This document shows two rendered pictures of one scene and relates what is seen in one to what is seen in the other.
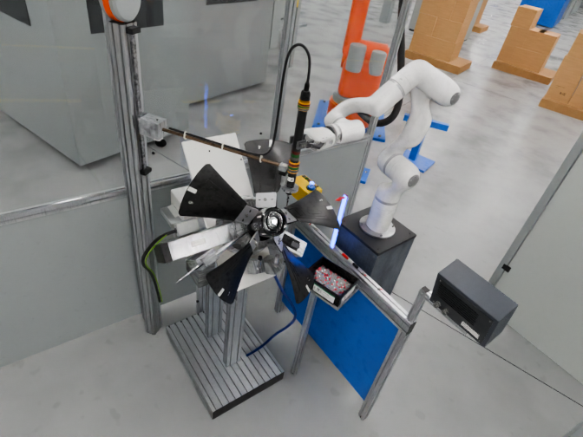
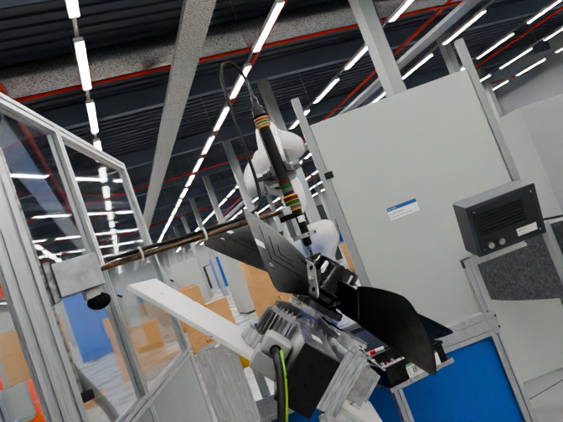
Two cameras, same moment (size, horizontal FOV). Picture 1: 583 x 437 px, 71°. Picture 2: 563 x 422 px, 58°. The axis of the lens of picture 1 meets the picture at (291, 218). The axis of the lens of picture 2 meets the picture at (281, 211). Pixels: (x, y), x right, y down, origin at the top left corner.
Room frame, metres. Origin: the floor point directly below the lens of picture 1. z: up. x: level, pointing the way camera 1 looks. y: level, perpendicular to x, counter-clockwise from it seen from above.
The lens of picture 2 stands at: (0.49, 1.16, 1.32)
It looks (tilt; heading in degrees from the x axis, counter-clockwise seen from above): 4 degrees up; 310
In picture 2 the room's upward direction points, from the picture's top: 20 degrees counter-clockwise
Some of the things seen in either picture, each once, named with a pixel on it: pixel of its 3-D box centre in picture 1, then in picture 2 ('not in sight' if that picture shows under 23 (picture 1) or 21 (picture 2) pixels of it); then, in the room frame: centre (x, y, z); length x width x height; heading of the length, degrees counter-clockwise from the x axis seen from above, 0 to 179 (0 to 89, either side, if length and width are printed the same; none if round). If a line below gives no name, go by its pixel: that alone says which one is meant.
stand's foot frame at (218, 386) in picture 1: (223, 352); not in sight; (1.43, 0.26, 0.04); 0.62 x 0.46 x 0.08; 42
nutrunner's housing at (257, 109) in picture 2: (297, 143); (280, 170); (1.37, 0.03, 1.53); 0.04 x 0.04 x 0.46
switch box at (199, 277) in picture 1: (199, 261); not in sight; (1.47, 0.42, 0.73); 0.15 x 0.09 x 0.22; 42
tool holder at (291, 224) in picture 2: (289, 178); (296, 222); (1.38, 0.04, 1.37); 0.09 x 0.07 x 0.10; 77
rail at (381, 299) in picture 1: (344, 264); (376, 365); (1.54, -0.31, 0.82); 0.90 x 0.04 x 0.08; 42
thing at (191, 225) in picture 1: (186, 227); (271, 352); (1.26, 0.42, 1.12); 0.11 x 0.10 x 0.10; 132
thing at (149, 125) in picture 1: (152, 126); (72, 277); (1.52, 0.64, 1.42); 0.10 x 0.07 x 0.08; 77
